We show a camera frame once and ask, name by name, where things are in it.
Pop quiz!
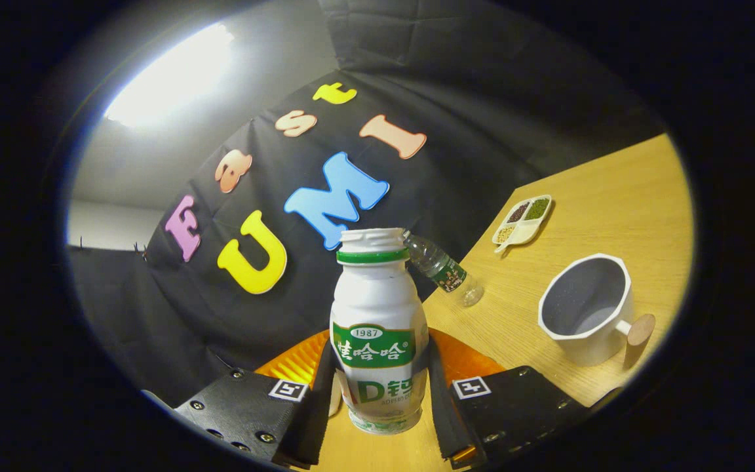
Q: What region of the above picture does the wooden table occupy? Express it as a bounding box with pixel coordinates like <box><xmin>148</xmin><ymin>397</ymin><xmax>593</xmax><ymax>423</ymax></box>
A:
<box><xmin>296</xmin><ymin>133</ymin><xmax>694</xmax><ymax>472</ymax></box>

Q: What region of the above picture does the white cup with wooden handle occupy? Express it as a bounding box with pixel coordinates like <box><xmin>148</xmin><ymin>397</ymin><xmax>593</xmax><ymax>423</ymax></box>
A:
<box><xmin>538</xmin><ymin>254</ymin><xmax>656</xmax><ymax>366</ymax></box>

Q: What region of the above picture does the clear plastic water bottle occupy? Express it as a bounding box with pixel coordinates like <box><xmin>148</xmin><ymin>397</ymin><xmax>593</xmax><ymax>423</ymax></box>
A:
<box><xmin>404</xmin><ymin>231</ymin><xmax>484</xmax><ymax>307</ymax></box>

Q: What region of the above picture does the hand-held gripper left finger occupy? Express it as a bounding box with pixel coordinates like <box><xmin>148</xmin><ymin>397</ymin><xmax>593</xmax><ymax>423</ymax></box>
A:
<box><xmin>174</xmin><ymin>329</ymin><xmax>339</xmax><ymax>467</ymax></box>

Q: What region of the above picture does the white juice bottle green label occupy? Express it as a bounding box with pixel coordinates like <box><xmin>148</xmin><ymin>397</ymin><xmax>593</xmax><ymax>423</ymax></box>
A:
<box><xmin>329</xmin><ymin>227</ymin><xmax>429</xmax><ymax>435</ymax></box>

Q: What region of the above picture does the black backdrop cloth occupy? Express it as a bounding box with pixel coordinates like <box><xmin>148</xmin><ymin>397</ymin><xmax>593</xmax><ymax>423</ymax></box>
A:
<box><xmin>66</xmin><ymin>0</ymin><xmax>667</xmax><ymax>407</ymax></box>

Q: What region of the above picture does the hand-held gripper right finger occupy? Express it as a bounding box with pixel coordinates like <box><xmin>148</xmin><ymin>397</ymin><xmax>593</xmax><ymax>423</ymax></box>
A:
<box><xmin>425</xmin><ymin>326</ymin><xmax>591</xmax><ymax>467</ymax></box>

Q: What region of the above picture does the white divided tray of grains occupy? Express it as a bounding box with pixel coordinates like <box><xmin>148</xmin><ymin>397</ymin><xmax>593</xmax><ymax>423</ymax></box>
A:
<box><xmin>492</xmin><ymin>194</ymin><xmax>552</xmax><ymax>253</ymax></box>

